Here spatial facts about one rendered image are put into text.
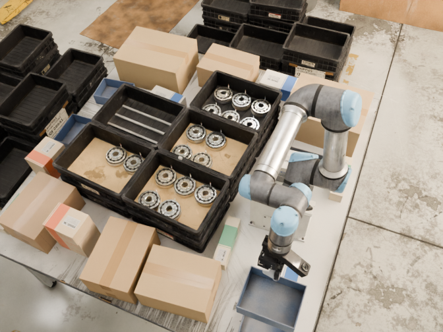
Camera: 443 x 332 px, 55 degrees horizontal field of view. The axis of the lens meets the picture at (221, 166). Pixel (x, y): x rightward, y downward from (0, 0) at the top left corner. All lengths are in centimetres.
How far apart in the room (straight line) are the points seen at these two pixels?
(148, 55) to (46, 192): 98
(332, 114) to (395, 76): 243
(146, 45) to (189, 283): 145
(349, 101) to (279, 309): 74
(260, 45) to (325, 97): 195
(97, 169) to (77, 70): 137
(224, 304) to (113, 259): 51
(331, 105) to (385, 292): 159
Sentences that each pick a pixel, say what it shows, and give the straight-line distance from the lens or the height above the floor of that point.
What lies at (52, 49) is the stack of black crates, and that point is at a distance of 349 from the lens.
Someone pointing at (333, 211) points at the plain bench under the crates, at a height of 70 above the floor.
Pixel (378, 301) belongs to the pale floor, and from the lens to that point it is 278.
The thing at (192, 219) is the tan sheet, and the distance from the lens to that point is 194.
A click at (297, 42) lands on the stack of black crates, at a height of 49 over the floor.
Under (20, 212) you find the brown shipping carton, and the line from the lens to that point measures 216.
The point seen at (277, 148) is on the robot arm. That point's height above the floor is 144.
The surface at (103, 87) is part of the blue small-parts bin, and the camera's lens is 270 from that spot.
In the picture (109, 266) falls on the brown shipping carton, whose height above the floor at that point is 86.
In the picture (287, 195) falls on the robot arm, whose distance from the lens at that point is 130.
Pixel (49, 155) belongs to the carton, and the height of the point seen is 85.
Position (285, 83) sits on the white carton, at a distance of 250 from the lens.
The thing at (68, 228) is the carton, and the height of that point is 92.
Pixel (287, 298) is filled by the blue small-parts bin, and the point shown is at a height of 107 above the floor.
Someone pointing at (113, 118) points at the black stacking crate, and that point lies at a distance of 237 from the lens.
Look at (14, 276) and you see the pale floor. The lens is 305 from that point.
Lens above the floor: 254
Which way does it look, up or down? 56 degrees down
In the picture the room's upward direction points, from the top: 4 degrees counter-clockwise
